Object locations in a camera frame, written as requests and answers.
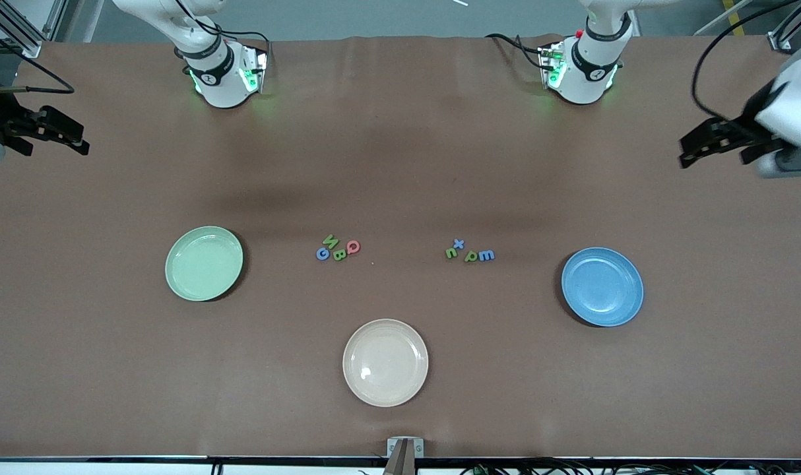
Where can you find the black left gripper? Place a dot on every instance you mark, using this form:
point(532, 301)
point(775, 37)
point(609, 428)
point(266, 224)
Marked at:
point(754, 112)

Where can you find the blue foam letter m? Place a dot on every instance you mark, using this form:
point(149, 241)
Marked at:
point(486, 254)

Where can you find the green foam letter p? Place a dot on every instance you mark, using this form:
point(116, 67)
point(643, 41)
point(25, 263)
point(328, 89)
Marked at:
point(468, 257)

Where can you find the blue foam letter G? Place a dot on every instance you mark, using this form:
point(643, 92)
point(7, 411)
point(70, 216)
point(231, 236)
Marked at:
point(319, 254)

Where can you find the green foam letter B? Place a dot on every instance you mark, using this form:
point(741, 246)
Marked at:
point(336, 254)

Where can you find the left arm base connector panel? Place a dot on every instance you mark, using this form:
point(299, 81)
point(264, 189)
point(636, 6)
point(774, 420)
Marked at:
point(551, 66)

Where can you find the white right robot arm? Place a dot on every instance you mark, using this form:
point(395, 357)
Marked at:
point(219, 82)

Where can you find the right arm base connector panel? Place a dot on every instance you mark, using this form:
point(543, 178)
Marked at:
point(252, 69)

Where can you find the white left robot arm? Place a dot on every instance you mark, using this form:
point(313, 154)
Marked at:
point(585, 79)

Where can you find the blue round plate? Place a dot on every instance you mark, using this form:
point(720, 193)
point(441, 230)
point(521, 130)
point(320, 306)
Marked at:
point(602, 287)

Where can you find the green round plate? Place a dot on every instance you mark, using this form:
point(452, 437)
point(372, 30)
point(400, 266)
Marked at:
point(204, 264)

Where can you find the red foam letter Q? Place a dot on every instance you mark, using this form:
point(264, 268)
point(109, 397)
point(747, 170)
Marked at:
point(350, 248)

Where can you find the brown table cover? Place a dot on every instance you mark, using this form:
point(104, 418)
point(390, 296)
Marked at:
point(400, 165)

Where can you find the beige round plate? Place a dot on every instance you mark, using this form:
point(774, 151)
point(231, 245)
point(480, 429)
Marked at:
point(385, 363)

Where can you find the aluminium frame profile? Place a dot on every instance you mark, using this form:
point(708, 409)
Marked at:
point(780, 41)
point(28, 45)

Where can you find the table front edge rail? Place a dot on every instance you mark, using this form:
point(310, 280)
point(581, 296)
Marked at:
point(176, 460)

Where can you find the grey metal bracket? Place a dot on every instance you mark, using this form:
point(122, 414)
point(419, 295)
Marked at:
point(420, 447)

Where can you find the tan camera post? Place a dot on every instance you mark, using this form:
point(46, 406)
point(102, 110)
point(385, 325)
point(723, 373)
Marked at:
point(399, 462)

